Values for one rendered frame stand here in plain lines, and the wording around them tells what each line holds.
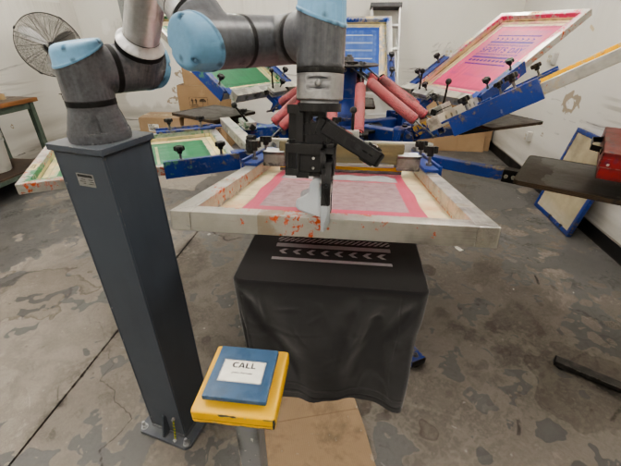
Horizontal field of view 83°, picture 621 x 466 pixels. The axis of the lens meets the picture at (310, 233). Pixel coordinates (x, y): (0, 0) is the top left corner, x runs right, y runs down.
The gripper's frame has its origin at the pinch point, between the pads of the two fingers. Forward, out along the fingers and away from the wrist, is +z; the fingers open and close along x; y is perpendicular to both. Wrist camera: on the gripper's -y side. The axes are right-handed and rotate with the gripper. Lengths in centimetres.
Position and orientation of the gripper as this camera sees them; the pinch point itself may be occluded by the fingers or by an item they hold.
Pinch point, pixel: (327, 220)
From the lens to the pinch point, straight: 64.4
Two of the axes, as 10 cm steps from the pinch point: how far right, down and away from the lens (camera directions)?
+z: -0.2, 9.4, 3.5
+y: -9.9, -0.6, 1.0
